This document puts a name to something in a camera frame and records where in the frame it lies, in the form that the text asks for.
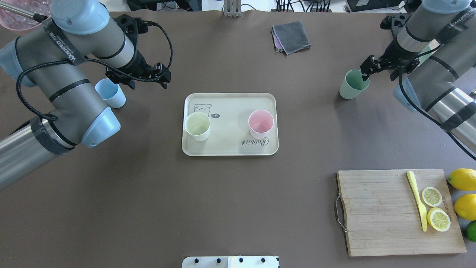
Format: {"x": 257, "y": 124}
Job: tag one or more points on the cream white plastic cup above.
{"x": 197, "y": 125}

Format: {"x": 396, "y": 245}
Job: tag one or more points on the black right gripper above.
{"x": 395, "y": 53}

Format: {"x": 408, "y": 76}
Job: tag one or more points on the yellow plastic knife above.
{"x": 421, "y": 207}

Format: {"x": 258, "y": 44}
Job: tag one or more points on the green lime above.
{"x": 471, "y": 231}

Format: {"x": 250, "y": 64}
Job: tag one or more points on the aluminium frame post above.
{"x": 232, "y": 8}

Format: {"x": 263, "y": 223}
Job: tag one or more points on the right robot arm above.
{"x": 431, "y": 49}

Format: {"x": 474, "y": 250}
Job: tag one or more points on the grey folded cloth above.
{"x": 290, "y": 37}

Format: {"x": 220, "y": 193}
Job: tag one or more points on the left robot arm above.
{"x": 68, "y": 110}

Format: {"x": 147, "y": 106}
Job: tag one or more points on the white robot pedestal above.
{"x": 231, "y": 262}

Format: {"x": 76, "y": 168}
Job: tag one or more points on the lemon half upper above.
{"x": 431, "y": 196}

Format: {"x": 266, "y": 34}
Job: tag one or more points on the lemon half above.
{"x": 431, "y": 196}
{"x": 438, "y": 219}

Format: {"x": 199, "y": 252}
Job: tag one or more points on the pink bowl with ice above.
{"x": 22, "y": 25}

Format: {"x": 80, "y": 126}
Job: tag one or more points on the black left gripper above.
{"x": 137, "y": 64}

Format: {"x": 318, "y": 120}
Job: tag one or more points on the cream rabbit serving tray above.
{"x": 230, "y": 134}

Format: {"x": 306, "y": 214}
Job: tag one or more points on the whole yellow lemon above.
{"x": 465, "y": 207}
{"x": 463, "y": 179}

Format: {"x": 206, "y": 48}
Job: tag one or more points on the lemon half lower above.
{"x": 438, "y": 219}

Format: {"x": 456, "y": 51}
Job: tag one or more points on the green plastic cup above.
{"x": 353, "y": 84}

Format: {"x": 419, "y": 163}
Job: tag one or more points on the wooden cutting board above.
{"x": 381, "y": 217}

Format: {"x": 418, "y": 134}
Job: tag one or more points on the light blue plastic cup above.
{"x": 111, "y": 93}

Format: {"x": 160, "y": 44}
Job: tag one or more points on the pink plastic cup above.
{"x": 260, "y": 123}

